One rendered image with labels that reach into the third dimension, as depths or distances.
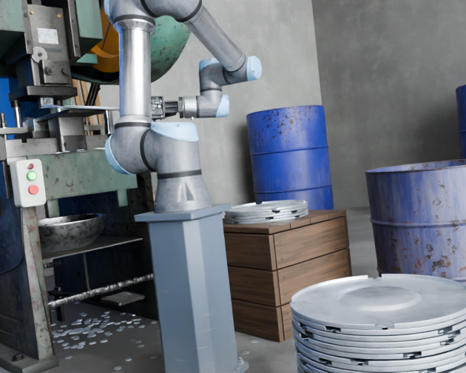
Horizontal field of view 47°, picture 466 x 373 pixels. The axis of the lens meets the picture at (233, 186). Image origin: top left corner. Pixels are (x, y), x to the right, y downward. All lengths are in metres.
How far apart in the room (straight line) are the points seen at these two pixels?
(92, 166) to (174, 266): 0.65
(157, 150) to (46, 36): 0.83
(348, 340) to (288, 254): 0.87
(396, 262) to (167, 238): 0.71
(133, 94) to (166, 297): 0.54
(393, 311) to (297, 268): 0.87
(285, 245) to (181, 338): 0.46
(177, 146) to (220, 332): 0.48
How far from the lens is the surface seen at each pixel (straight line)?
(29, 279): 1.72
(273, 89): 4.67
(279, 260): 1.63
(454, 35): 4.60
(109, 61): 2.33
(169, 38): 2.09
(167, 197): 1.34
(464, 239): 1.63
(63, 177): 1.82
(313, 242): 1.74
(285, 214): 1.79
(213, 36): 1.60
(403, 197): 1.62
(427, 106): 4.65
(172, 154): 1.34
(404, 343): 0.79
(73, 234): 1.93
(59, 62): 2.02
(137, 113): 1.46
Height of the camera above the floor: 0.57
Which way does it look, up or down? 3 degrees down
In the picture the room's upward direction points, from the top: 6 degrees counter-clockwise
